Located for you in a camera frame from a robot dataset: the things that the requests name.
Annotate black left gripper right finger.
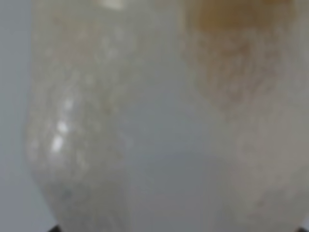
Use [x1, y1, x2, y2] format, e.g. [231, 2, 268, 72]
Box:
[296, 227, 309, 232]

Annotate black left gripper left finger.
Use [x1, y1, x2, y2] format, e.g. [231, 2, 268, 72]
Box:
[49, 225, 62, 232]

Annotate drink bottle with pink label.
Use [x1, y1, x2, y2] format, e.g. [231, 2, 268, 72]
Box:
[27, 0, 309, 232]

